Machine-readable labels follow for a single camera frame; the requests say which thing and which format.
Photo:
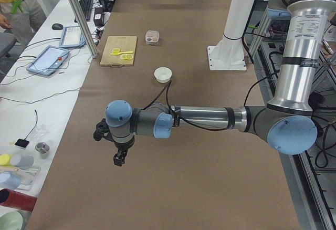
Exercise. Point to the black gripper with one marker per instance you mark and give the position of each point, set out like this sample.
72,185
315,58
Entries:
122,146

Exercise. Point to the clear plastic egg box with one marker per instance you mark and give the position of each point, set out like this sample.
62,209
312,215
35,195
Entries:
149,40

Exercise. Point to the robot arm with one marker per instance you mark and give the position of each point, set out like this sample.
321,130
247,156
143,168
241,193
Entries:
284,122

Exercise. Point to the black power adapter box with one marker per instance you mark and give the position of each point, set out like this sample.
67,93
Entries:
98,17

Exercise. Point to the small metal cylinder cup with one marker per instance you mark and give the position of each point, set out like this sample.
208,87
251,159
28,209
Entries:
43,149

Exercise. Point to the clear dish rack tray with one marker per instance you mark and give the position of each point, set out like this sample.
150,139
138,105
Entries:
28,177

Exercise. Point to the grey plastic cup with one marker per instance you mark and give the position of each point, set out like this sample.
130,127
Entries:
22,161

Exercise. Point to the white bowl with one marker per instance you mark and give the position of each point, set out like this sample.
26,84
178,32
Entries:
163,74

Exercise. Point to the small black square pad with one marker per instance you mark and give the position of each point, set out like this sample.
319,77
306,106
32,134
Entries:
22,143

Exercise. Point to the yellow plastic knife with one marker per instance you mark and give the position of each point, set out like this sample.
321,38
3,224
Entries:
121,52

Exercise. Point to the lemon slice near knife tip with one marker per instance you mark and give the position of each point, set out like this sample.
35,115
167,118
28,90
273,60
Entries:
116,51

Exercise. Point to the light blue cup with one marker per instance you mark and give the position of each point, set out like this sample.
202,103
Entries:
10,180

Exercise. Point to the yellow plastic cup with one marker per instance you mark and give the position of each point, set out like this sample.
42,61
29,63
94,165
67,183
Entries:
5,159

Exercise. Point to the wooden cutting board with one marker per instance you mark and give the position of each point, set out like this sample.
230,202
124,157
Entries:
125,43

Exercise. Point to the red cylinder bottle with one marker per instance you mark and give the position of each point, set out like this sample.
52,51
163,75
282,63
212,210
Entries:
17,200

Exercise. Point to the near blue teach pendant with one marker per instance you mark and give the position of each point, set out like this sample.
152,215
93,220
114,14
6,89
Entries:
48,61

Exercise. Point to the blue teach pendant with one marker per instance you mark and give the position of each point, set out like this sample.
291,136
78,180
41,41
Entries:
71,37
48,61

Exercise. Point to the light green bowl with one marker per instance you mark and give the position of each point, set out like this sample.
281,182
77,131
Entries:
12,221

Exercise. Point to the far blue teach pendant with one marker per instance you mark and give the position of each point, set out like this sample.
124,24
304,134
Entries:
71,37

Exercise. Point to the black computer mouse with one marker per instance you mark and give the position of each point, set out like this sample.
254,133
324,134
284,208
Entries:
57,26

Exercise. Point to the black keyboard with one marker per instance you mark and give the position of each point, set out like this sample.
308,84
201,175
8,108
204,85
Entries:
86,6

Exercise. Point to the person in yellow shirt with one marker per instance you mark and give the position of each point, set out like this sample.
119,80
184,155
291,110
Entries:
23,17

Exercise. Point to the white camera pedestal column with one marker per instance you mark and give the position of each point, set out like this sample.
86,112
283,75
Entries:
228,54

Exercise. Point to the aluminium frame post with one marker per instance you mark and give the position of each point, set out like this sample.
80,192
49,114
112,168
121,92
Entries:
76,8

